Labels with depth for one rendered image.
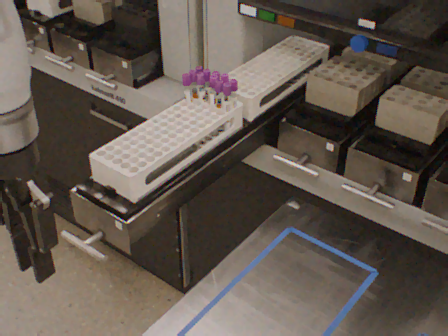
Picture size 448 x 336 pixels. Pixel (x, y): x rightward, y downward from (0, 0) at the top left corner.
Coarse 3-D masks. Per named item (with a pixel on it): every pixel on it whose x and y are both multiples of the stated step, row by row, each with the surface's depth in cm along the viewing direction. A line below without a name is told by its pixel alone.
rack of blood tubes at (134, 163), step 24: (168, 120) 104; (192, 120) 103; (216, 120) 103; (240, 120) 109; (120, 144) 98; (144, 144) 97; (168, 144) 97; (192, 144) 99; (96, 168) 94; (120, 168) 91; (144, 168) 91; (168, 168) 101; (120, 192) 93; (144, 192) 93
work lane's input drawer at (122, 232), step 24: (288, 96) 120; (264, 120) 115; (240, 144) 109; (192, 168) 101; (216, 168) 105; (72, 192) 96; (96, 192) 94; (168, 192) 96; (192, 192) 102; (96, 216) 95; (120, 216) 91; (144, 216) 93; (168, 216) 98; (72, 240) 95; (96, 240) 95; (120, 240) 93
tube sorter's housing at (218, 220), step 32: (224, 0) 120; (224, 32) 124; (256, 32) 125; (288, 32) 136; (224, 64) 129; (256, 160) 124; (224, 192) 136; (256, 192) 129; (288, 192) 122; (320, 192) 116; (192, 224) 151; (224, 224) 142; (256, 224) 134; (384, 224) 110; (416, 224) 105; (192, 256) 158; (224, 256) 149
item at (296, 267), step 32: (288, 224) 87; (320, 224) 87; (352, 224) 87; (256, 256) 82; (288, 256) 82; (320, 256) 82; (352, 256) 82; (384, 256) 82; (416, 256) 82; (192, 288) 77; (224, 288) 77; (256, 288) 77; (288, 288) 77; (320, 288) 77; (352, 288) 77; (384, 288) 77; (416, 288) 77; (160, 320) 73; (192, 320) 73; (224, 320) 73; (256, 320) 73; (288, 320) 73; (320, 320) 73; (352, 320) 73; (384, 320) 73; (416, 320) 73
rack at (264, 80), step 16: (272, 48) 127; (288, 48) 127; (304, 48) 127; (320, 48) 128; (256, 64) 121; (272, 64) 122; (288, 64) 122; (304, 64) 121; (320, 64) 129; (240, 80) 115; (256, 80) 115; (272, 80) 117; (288, 80) 126; (304, 80) 124; (240, 96) 110; (256, 96) 110; (272, 96) 121; (256, 112) 113
